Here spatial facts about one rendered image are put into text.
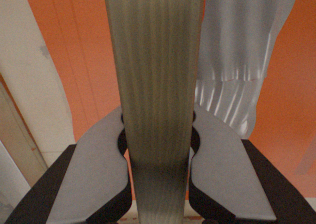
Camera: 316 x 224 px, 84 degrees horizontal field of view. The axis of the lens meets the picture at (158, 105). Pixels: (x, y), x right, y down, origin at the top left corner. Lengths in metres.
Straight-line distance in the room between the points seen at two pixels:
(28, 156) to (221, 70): 0.23
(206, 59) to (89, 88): 0.12
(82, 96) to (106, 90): 0.03
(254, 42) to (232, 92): 0.05
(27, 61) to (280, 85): 0.25
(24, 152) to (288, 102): 0.29
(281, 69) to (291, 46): 0.02
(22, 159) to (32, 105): 0.06
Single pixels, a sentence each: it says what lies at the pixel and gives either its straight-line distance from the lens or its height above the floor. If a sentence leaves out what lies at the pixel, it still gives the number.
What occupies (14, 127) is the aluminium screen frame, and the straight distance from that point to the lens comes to 0.24.
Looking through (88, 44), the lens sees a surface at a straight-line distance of 0.17.
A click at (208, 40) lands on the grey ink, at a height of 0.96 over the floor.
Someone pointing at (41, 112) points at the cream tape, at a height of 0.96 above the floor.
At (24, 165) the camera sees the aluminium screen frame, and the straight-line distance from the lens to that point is 0.25.
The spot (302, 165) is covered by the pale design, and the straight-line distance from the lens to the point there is 0.32.
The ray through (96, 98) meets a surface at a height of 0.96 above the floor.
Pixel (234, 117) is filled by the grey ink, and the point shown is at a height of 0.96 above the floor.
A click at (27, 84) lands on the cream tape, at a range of 0.22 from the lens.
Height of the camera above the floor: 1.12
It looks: 59 degrees down
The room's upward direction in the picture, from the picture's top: 179 degrees clockwise
